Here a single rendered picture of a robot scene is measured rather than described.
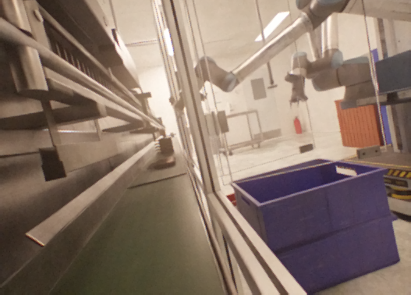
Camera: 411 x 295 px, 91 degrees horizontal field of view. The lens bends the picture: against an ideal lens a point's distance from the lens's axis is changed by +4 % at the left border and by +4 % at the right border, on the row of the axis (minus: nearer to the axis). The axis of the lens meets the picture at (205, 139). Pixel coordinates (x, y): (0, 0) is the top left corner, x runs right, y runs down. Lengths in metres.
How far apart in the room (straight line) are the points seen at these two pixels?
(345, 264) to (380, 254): 0.18
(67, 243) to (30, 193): 0.14
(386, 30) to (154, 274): 1.80
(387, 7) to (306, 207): 0.86
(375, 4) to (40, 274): 1.23
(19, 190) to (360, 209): 1.11
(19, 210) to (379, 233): 1.21
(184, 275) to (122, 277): 0.06
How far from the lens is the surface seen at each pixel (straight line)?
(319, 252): 1.06
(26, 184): 0.42
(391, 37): 1.83
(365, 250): 1.20
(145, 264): 0.23
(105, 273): 0.25
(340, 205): 1.04
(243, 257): 0.30
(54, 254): 0.28
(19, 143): 0.43
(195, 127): 0.52
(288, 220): 0.92
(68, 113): 0.43
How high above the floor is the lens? 0.77
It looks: 3 degrees down
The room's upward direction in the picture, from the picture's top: 13 degrees counter-clockwise
